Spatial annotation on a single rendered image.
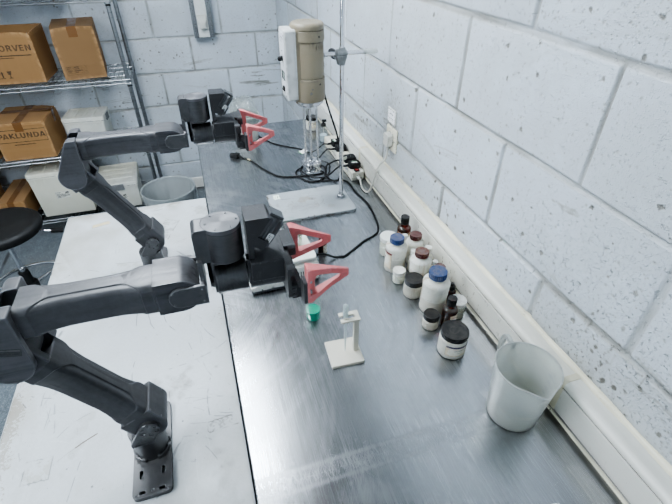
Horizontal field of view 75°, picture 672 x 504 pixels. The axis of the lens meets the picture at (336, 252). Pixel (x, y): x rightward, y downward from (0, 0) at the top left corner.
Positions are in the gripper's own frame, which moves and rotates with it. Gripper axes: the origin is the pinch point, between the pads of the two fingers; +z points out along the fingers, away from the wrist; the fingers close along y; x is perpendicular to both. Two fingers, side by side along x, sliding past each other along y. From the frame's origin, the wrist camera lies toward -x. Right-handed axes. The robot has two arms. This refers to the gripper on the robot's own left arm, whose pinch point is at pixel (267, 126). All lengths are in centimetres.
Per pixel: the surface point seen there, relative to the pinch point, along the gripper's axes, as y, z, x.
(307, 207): 19.1, 15.1, 39.0
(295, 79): 19.1, 12.6, -6.5
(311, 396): -58, -4, 40
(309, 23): 18.9, 17.3, -21.6
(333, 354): -49, 4, 39
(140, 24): 225, -42, 10
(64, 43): 188, -82, 12
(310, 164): 20.3, 16.9, 22.7
